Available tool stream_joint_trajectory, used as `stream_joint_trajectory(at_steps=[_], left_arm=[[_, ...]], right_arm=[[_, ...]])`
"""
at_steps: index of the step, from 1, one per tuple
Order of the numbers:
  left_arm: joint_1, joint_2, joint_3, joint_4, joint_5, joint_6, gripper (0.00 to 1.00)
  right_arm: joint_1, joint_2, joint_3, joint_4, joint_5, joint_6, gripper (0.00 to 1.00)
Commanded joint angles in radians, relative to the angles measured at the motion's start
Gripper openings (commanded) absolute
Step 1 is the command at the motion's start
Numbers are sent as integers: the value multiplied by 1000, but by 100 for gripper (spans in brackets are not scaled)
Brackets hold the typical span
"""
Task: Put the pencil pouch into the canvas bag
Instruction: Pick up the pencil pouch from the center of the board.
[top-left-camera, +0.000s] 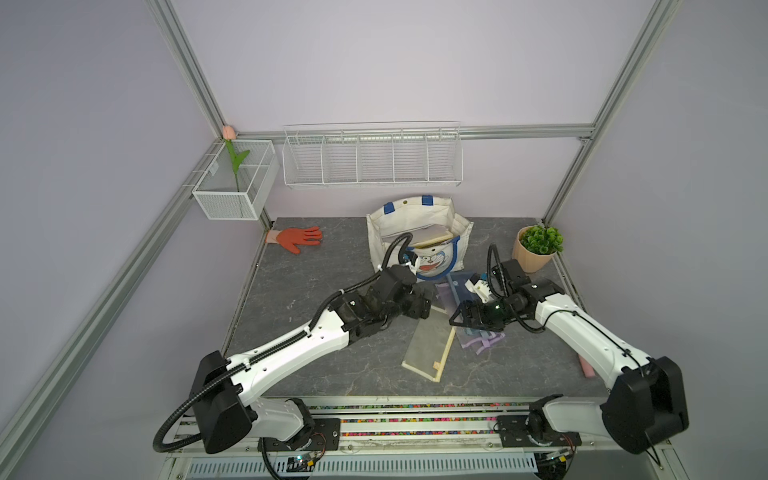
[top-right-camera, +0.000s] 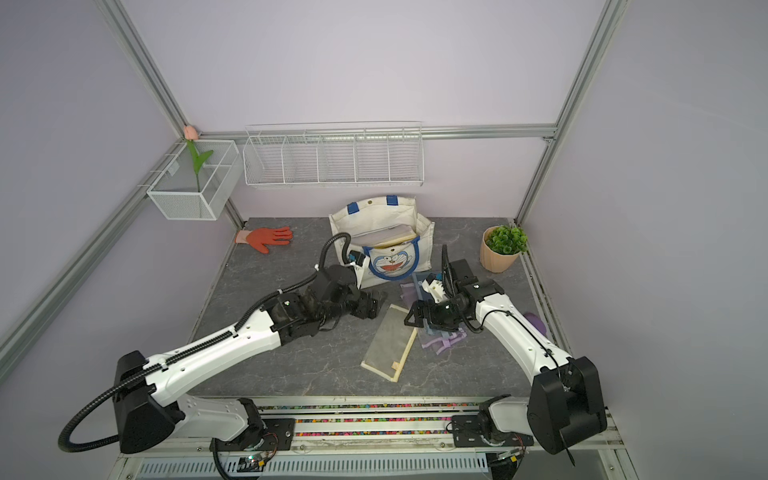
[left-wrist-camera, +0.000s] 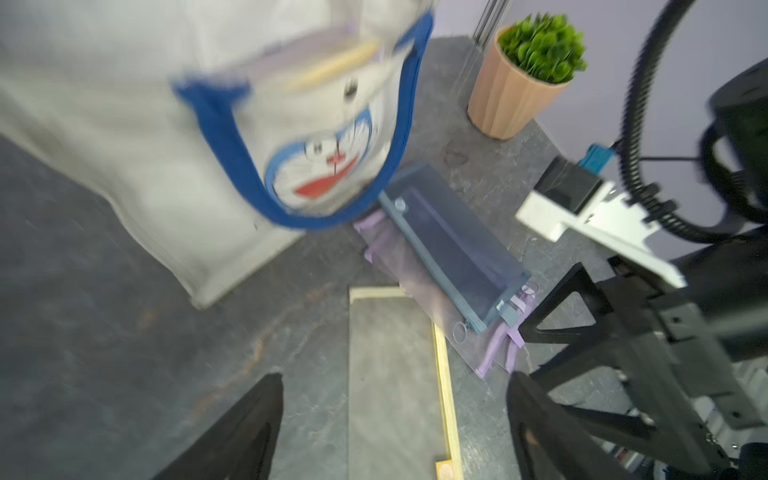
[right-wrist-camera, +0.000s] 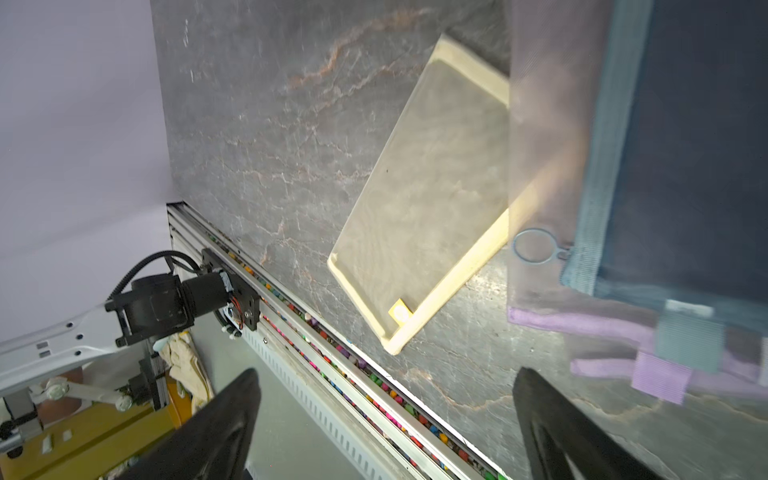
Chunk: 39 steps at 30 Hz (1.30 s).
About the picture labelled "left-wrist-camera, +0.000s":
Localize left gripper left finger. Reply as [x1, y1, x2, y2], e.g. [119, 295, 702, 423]
[155, 373, 284, 480]

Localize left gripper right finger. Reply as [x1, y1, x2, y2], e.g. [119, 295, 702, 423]
[506, 372, 633, 479]

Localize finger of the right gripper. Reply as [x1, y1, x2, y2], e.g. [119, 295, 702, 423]
[527, 335, 729, 476]
[520, 263, 621, 345]

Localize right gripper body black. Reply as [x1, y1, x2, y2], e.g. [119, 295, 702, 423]
[609, 239, 767, 466]

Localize blue mesh pouch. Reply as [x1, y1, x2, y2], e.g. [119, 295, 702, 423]
[379, 164, 531, 333]

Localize purple mesh pouch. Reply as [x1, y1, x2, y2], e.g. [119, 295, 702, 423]
[353, 210, 539, 379]

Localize yellow mesh pouch bottom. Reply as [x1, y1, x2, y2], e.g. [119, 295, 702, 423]
[348, 286, 463, 479]

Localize white canvas Doraemon tote bag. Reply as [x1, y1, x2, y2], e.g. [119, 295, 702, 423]
[1, 1, 437, 308]

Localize green plant in beige pot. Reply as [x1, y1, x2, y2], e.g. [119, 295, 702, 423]
[467, 13, 588, 140]

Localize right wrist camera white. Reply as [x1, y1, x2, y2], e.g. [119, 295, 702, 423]
[516, 156, 687, 288]

